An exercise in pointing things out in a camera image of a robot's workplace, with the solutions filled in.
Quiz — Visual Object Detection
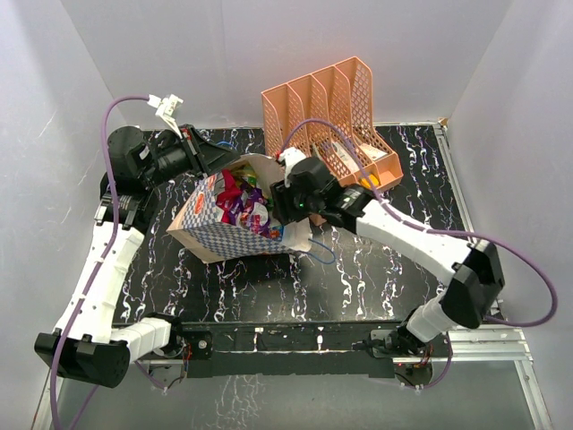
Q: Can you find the white packet in organizer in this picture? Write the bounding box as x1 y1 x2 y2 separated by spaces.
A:
360 143 388 162

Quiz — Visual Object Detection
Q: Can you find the green yellow snack packet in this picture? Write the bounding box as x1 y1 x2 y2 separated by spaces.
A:
230 164 260 190

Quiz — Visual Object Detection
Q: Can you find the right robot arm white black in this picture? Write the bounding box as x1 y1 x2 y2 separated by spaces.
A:
270 148 504 356

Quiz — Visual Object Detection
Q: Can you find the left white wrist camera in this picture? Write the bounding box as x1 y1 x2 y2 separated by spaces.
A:
147 94 184 138

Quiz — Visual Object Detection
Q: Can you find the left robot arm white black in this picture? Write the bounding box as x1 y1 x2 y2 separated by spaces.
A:
34 125 240 388

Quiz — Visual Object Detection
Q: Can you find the aluminium frame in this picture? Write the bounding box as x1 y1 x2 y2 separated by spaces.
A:
33 120 552 430

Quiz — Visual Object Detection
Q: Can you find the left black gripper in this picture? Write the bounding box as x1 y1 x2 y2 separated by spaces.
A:
141 125 242 189

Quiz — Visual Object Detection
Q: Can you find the purple snack packet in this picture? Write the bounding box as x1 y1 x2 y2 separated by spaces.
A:
221 188 271 237

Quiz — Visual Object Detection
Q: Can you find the orange plastic file organizer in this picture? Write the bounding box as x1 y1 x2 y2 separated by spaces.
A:
261 56 403 192

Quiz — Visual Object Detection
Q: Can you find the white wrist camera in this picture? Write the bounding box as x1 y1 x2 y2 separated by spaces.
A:
277 147 307 180
147 94 184 138

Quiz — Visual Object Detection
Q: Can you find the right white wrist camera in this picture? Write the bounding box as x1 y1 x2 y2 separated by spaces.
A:
277 147 307 180

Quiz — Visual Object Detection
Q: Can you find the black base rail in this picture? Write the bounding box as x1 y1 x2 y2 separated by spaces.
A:
144 321 448 381

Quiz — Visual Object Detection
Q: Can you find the striped packet in organizer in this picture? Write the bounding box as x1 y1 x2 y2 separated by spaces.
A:
331 141 359 173

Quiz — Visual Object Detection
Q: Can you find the blue checkered paper bag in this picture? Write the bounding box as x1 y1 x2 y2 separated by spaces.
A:
167 154 323 263

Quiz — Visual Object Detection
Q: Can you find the yellow item in organizer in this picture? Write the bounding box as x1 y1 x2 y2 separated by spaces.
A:
360 174 380 189

